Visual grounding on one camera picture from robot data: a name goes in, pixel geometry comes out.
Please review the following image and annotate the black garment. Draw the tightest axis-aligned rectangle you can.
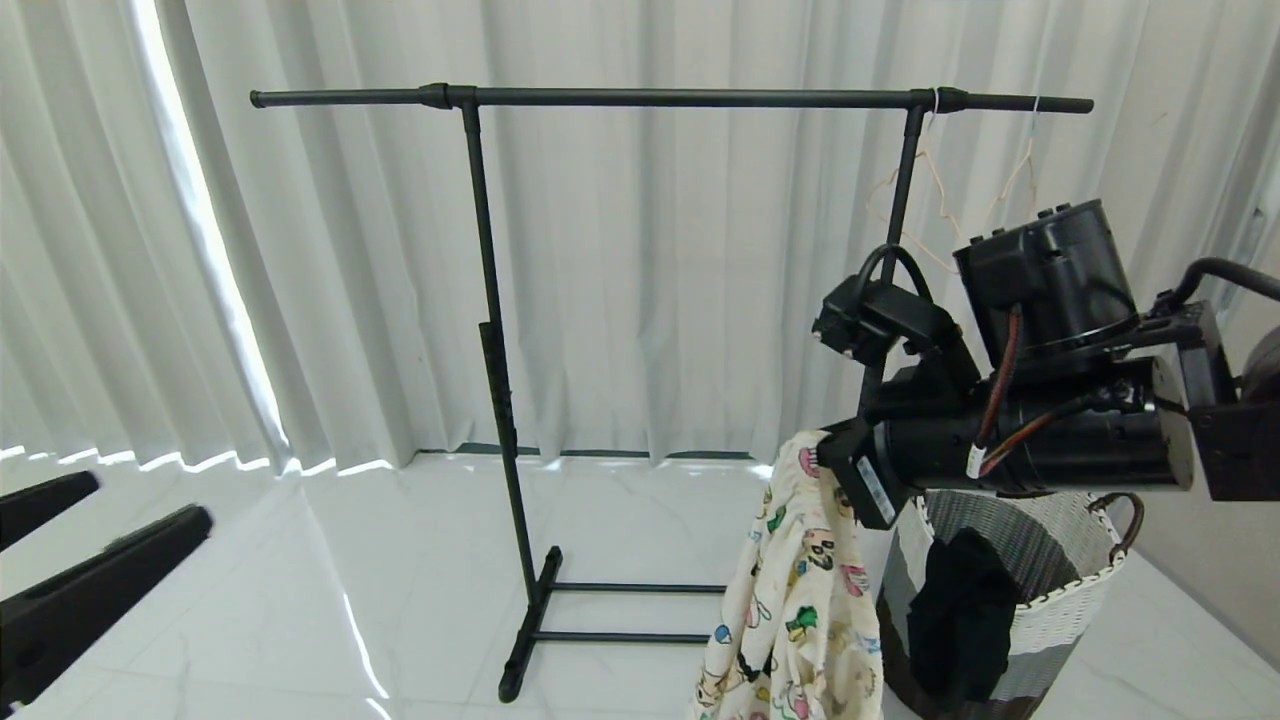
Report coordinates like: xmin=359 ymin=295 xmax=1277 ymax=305
xmin=905 ymin=527 xmax=1023 ymax=713

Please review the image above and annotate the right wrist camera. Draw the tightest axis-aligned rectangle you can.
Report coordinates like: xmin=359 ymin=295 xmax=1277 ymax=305
xmin=811 ymin=243 xmax=979 ymax=399

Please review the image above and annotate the white laundry basket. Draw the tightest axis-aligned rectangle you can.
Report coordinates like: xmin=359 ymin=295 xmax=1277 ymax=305
xmin=876 ymin=488 xmax=1145 ymax=720

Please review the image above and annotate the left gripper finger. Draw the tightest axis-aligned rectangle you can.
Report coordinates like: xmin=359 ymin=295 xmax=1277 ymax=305
xmin=0 ymin=470 xmax=101 ymax=553
xmin=0 ymin=504 xmax=214 ymax=709

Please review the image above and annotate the black cable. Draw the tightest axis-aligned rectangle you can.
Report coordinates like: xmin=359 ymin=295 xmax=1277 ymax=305
xmin=1158 ymin=257 xmax=1280 ymax=313

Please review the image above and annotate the white curtain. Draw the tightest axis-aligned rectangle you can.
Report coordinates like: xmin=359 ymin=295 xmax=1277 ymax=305
xmin=0 ymin=0 xmax=1280 ymax=476

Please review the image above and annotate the pink clothes hanger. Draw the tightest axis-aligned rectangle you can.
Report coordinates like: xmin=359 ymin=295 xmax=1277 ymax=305
xmin=865 ymin=105 xmax=963 ymax=276
xmin=985 ymin=100 xmax=1043 ymax=233

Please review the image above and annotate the black clothes rack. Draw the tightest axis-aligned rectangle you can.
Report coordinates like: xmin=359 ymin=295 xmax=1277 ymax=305
xmin=250 ymin=83 xmax=1095 ymax=704

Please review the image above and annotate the cream printed garment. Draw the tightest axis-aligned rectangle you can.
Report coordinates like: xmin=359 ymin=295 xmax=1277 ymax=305
xmin=688 ymin=430 xmax=889 ymax=720

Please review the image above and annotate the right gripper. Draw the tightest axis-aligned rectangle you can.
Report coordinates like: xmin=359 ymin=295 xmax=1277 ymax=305
xmin=818 ymin=372 xmax=1197 ymax=532

